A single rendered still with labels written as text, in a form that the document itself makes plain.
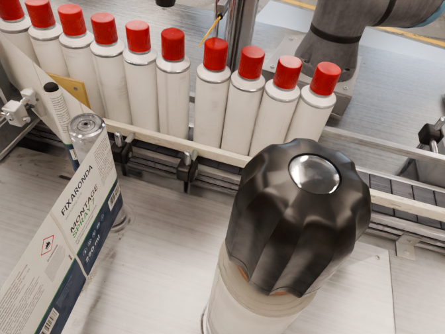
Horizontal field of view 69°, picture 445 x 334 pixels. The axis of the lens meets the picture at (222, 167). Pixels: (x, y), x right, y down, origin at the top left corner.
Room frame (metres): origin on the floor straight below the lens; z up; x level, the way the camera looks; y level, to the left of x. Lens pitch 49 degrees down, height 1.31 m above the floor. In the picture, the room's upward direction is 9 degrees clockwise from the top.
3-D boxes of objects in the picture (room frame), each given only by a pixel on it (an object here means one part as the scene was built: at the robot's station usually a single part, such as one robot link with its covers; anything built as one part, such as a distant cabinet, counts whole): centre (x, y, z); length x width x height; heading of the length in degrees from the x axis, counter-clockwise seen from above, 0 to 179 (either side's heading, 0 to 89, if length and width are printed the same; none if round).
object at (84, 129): (0.24, 0.15, 0.97); 0.05 x 0.05 x 0.19
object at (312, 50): (0.74, -0.21, 0.94); 0.15 x 0.15 x 0.10
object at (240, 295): (0.12, -0.05, 1.03); 0.09 x 0.09 x 0.30
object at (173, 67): (0.42, 0.10, 0.98); 0.05 x 0.05 x 0.20
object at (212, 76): (0.42, 0.03, 0.98); 0.05 x 0.05 x 0.20
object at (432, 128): (0.43, -0.35, 0.91); 0.07 x 0.03 x 0.16; 172
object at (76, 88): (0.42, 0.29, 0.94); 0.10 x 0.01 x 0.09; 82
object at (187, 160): (0.33, 0.05, 0.89); 0.03 x 0.03 x 0.12; 82
